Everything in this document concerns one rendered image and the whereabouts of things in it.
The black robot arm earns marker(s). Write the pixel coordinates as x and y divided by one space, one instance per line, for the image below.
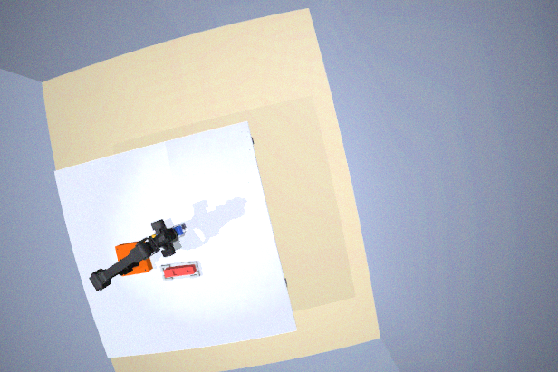
102 278

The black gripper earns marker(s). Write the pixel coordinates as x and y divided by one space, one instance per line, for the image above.
158 227

